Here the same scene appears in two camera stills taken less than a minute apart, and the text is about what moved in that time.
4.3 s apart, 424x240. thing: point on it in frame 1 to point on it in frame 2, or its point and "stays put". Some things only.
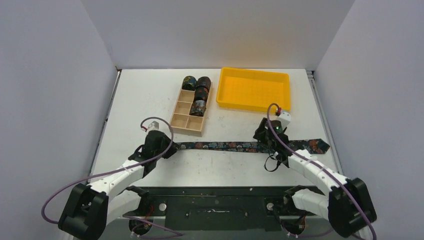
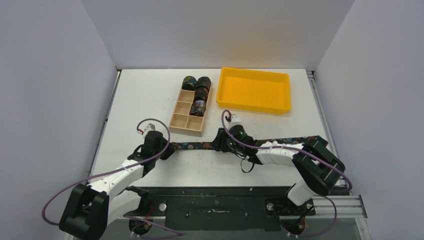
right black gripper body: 263,135 to 218,140
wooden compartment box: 182,121 stays put
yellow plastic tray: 253,89 stays put
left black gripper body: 166,145 stays put
